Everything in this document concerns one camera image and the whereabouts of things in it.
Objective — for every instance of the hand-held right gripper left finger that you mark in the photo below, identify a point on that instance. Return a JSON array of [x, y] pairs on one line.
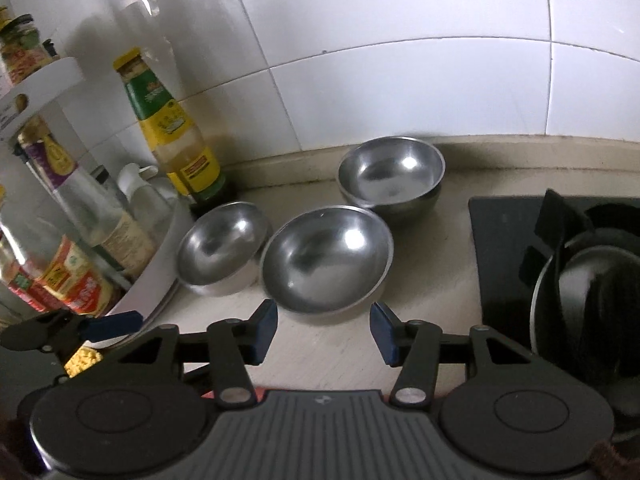
[[265, 335]]

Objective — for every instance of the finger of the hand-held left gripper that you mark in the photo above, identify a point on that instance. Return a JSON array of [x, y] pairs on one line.
[[115, 324]]

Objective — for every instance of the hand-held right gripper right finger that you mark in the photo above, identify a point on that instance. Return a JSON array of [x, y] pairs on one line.
[[382, 335]]

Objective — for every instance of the stainless steel bowl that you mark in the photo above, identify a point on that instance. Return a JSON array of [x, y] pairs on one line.
[[390, 170], [325, 260], [220, 245], [400, 212]]

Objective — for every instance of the yellow chenille mat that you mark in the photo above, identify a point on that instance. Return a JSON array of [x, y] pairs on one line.
[[82, 362]]

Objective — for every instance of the red cloth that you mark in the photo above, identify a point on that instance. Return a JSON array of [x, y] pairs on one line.
[[260, 396]]

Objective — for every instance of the yellow-cap vinegar bottle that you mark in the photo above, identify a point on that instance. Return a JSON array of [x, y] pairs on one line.
[[70, 275]]

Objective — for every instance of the red-label soy sauce bottle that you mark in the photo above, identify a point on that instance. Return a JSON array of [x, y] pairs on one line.
[[22, 285]]

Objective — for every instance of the purple-neck clear bottle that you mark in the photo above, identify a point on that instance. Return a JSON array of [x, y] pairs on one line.
[[90, 200]]

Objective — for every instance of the white plastic bottle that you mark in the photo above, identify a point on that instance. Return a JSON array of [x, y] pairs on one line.
[[137, 195]]

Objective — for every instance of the black gas stove burner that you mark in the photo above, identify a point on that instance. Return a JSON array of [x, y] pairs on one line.
[[500, 260]]

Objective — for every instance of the green yellow-label sauce bottle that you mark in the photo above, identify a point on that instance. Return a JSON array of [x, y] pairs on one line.
[[172, 135]]

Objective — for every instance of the black cooking pot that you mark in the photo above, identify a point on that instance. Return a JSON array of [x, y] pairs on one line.
[[590, 285]]

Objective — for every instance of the white two-tier rotating rack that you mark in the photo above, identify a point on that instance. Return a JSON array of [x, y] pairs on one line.
[[50, 80]]

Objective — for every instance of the black-lid colourful-label jar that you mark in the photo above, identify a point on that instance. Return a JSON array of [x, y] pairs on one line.
[[22, 55]]

